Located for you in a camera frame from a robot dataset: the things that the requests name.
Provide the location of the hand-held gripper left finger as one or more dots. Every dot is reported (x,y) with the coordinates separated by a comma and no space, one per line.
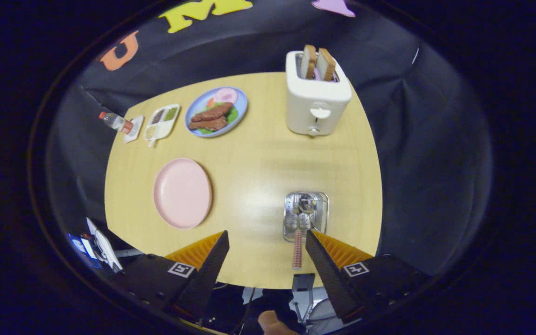
(210,277)

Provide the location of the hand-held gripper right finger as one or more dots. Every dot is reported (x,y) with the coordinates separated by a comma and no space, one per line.
(328,279)

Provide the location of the clear cutlery rack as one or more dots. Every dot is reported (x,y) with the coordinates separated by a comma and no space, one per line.
(289,204)

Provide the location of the pink plate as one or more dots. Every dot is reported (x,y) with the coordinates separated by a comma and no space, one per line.
(182,193)

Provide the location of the white papers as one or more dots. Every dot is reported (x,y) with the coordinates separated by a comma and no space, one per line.
(105,246)

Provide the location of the blue lit screen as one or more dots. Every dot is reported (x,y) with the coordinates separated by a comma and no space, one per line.
(77,244)

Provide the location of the brown meat piece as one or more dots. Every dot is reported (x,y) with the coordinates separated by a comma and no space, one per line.
(208,123)
(212,112)

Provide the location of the white divided condiment tray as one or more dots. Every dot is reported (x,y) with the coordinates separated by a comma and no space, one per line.
(163,128)

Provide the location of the green lettuce leaf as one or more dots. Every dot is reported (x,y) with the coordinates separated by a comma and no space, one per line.
(233,114)

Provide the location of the white toaster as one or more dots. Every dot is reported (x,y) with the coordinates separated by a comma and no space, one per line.
(305,111)

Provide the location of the white square coaster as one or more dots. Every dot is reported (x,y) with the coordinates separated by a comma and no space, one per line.
(137,122)

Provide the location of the red tomato slice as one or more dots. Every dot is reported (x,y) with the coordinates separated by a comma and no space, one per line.
(210,102)

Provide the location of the blue plate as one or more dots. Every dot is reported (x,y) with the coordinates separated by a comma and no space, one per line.
(242,104)

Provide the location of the pink ham slice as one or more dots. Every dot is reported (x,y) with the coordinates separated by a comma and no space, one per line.
(225,95)

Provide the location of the clear bottle with red cap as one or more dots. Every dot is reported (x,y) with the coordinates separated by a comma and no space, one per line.
(112,120)

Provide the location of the toast slice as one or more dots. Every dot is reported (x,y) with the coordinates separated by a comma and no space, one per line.
(309,60)
(326,64)

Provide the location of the grey metal frame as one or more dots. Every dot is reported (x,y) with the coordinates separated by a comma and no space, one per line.
(303,284)

